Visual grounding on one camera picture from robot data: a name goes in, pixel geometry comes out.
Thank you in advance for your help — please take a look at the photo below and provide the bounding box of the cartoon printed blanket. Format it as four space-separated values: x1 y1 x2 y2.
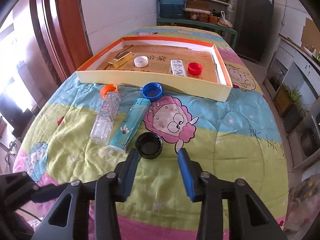
12 25 290 240

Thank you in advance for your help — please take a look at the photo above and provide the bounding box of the red-brown wooden door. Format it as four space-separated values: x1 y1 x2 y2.
29 0 92 85

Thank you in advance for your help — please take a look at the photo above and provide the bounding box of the red bottle cap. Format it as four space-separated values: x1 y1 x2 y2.
187 62 203 75

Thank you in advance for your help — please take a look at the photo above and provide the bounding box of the colourful printed cloth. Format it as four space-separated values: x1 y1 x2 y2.
285 175 320 235

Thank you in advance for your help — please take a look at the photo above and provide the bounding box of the white bottle cap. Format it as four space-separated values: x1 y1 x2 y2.
134 56 148 67

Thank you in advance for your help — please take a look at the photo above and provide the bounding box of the plant in yellow pot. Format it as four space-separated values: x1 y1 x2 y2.
274 84 300 117

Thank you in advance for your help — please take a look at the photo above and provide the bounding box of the blue water jug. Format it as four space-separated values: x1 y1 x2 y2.
158 0 187 20

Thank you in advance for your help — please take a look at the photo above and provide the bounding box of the blue bottle cap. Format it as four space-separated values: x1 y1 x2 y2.
142 82 163 102

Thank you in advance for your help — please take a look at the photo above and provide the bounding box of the brown cardboard box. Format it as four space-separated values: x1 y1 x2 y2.
186 0 210 10

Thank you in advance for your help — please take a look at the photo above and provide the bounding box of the teal patterned tube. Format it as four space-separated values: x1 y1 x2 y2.
109 98 150 154

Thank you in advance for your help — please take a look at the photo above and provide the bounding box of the white cartoon-print box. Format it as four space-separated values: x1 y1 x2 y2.
170 59 185 76

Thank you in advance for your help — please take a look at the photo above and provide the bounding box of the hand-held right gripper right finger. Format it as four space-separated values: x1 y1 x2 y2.
177 148 290 240

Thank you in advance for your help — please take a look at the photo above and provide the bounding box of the white kitchen counter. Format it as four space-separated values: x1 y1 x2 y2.
262 34 320 170

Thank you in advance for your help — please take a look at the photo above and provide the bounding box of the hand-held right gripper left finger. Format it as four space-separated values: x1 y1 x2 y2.
31 149 139 240

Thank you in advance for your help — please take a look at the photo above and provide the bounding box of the green table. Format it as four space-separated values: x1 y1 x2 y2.
157 17 238 49

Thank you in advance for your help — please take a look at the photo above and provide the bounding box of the black bottle cap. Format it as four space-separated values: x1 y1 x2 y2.
135 132 163 159

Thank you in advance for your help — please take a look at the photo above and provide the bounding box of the orange bottle cap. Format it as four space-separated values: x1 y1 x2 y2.
100 84 118 98

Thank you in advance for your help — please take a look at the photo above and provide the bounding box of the cardboard wall panel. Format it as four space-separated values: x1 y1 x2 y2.
301 17 320 49

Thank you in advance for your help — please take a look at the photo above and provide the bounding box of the dark grey refrigerator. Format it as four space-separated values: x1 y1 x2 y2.
235 0 275 63

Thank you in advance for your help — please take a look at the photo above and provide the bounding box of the clear plastic bottle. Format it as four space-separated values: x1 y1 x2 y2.
89 92 121 145

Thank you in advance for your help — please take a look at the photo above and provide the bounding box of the gold box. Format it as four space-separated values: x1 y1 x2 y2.
108 51 133 70

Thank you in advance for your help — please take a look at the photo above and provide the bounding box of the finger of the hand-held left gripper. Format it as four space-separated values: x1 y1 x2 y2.
34 184 68 203

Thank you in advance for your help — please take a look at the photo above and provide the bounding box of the shallow orange-rimmed cardboard box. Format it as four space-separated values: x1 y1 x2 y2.
76 36 233 103

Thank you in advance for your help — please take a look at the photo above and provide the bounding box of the plastic bag of food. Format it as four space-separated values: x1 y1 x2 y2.
217 10 233 28

